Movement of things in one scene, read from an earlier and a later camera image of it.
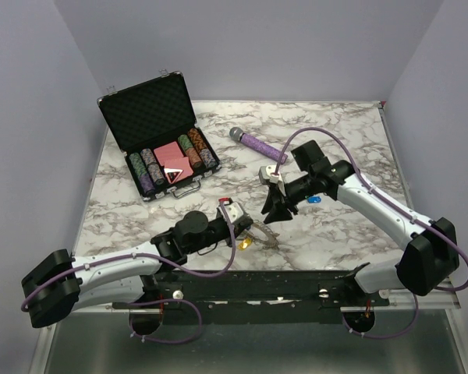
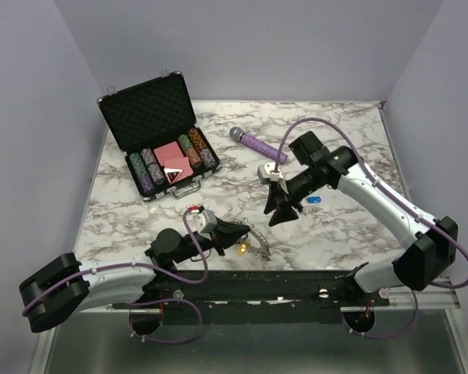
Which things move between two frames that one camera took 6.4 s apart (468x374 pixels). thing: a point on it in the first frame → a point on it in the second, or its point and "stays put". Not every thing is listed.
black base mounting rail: [254, 297] stays put
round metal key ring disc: [271, 242] → [264, 251]
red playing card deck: [171, 158] stays put
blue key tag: [314, 199] stays put
